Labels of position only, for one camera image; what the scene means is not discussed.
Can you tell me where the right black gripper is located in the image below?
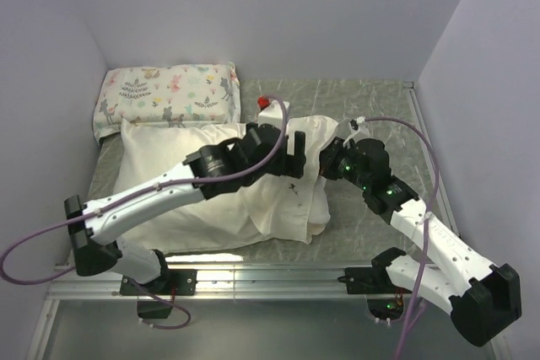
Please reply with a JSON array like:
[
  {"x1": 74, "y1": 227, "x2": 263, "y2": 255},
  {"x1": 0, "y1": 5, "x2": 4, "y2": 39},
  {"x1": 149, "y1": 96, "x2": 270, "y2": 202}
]
[{"x1": 307, "y1": 136, "x2": 371, "y2": 191}]

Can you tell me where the white pillow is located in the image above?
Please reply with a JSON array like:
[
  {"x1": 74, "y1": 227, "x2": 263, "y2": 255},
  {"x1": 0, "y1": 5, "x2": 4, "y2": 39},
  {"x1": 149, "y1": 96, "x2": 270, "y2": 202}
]
[{"x1": 113, "y1": 119, "x2": 271, "y2": 254}]

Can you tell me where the cream pillowcase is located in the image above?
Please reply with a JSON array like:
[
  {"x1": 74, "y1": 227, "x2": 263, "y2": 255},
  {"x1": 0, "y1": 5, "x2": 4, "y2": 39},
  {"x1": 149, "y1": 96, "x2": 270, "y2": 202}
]
[{"x1": 240, "y1": 116, "x2": 338, "y2": 244}]

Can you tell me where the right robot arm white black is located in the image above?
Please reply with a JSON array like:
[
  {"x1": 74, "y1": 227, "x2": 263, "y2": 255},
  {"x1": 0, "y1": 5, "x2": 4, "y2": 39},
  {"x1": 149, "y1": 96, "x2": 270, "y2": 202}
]
[{"x1": 320, "y1": 138, "x2": 522, "y2": 347}]

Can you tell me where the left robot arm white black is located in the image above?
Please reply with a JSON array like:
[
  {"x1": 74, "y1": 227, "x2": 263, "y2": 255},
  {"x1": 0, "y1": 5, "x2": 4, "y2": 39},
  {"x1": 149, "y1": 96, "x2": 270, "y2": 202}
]
[{"x1": 65, "y1": 124, "x2": 306, "y2": 294}]

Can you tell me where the animal print patterned pillow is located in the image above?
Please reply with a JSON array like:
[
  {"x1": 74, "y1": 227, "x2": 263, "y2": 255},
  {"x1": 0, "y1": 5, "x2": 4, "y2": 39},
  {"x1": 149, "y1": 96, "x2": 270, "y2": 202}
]
[{"x1": 93, "y1": 62, "x2": 241, "y2": 141}]

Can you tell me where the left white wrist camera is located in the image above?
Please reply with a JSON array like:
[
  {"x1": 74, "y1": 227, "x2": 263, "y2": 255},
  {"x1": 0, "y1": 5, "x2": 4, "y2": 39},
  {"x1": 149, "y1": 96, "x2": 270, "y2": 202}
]
[{"x1": 256, "y1": 96, "x2": 290, "y2": 129}]

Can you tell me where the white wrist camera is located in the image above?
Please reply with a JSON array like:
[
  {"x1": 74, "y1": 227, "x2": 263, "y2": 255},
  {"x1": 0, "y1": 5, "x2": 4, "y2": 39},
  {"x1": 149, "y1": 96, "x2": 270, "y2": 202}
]
[
  {"x1": 256, "y1": 96, "x2": 290, "y2": 129},
  {"x1": 343, "y1": 116, "x2": 370, "y2": 148}
]

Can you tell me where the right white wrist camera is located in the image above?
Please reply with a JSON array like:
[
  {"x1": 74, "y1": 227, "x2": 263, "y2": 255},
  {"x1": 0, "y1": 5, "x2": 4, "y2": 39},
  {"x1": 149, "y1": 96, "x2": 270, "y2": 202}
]
[{"x1": 343, "y1": 116, "x2": 370, "y2": 148}]

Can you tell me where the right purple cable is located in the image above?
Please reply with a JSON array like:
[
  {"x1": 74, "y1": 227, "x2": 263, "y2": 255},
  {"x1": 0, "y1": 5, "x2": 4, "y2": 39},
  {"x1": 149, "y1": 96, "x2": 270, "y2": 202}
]
[{"x1": 362, "y1": 117, "x2": 442, "y2": 360}]

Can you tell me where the aluminium right side rail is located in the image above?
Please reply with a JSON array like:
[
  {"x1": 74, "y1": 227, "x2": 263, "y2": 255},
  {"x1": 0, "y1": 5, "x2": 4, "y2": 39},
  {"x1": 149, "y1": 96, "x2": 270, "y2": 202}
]
[{"x1": 403, "y1": 82, "x2": 461, "y2": 237}]

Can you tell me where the aluminium rail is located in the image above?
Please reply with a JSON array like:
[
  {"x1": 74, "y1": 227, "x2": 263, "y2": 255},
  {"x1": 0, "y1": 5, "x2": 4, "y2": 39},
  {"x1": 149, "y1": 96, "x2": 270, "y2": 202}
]
[
  {"x1": 46, "y1": 265, "x2": 351, "y2": 300},
  {"x1": 403, "y1": 82, "x2": 461, "y2": 237}
]

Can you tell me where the aluminium front rail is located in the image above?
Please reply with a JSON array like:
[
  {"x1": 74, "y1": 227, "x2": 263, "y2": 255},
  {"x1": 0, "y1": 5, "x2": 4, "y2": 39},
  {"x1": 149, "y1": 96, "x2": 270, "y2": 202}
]
[{"x1": 46, "y1": 265, "x2": 351, "y2": 300}]

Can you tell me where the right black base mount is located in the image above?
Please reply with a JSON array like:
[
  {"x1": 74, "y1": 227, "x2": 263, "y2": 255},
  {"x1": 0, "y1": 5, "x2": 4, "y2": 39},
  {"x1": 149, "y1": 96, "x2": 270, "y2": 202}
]
[{"x1": 337, "y1": 247, "x2": 411, "y2": 325}]

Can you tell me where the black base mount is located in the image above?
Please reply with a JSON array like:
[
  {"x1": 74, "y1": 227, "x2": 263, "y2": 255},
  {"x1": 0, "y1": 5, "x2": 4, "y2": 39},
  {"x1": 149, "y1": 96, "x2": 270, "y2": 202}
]
[
  {"x1": 337, "y1": 247, "x2": 411, "y2": 325},
  {"x1": 119, "y1": 269, "x2": 197, "y2": 321}
]

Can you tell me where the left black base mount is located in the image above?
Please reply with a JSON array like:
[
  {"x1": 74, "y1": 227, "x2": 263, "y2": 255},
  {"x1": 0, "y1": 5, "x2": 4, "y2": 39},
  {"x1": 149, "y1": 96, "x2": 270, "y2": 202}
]
[{"x1": 119, "y1": 269, "x2": 197, "y2": 321}]

